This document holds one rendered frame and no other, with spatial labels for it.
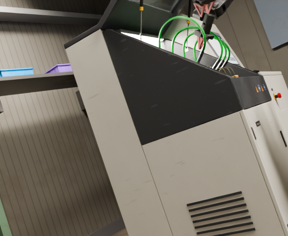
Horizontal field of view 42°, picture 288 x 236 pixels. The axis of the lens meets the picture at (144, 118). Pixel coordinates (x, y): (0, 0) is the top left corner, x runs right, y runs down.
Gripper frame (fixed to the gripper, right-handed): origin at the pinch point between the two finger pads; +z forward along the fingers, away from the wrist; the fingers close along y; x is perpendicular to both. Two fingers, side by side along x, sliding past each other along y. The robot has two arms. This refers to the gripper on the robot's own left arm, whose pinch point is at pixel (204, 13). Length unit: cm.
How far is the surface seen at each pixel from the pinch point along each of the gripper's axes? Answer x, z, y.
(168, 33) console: -56, 40, -23
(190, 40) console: -38, 42, -28
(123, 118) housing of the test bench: -11, 45, 52
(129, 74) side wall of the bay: -16.1, 24.3, 40.0
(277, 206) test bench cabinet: 75, 59, 32
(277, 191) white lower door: 70, 59, 24
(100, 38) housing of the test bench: -40, 12, 40
